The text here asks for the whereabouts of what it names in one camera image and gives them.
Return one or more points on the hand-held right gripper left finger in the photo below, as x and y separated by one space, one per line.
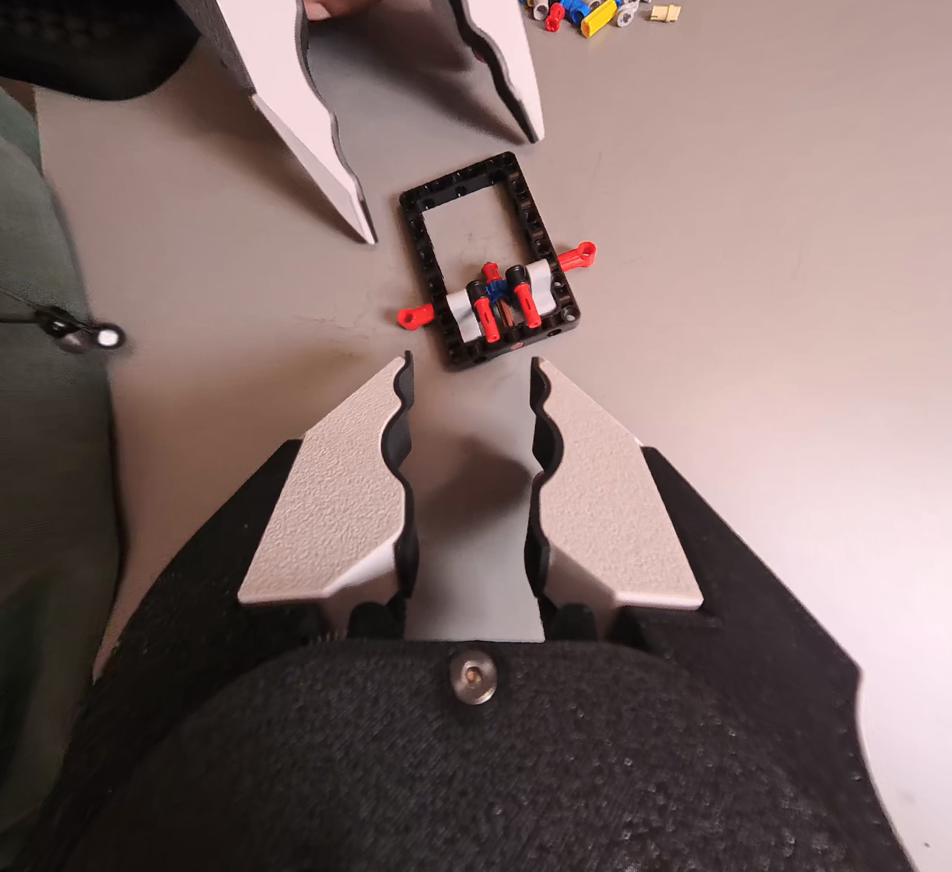
327 515

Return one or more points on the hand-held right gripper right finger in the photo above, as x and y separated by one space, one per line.
617 522

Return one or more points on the blue lego gear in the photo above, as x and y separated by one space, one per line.
494 288

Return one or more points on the black lego frame assembly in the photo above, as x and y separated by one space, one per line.
425 254

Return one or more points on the red lego pin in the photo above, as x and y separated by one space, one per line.
489 269

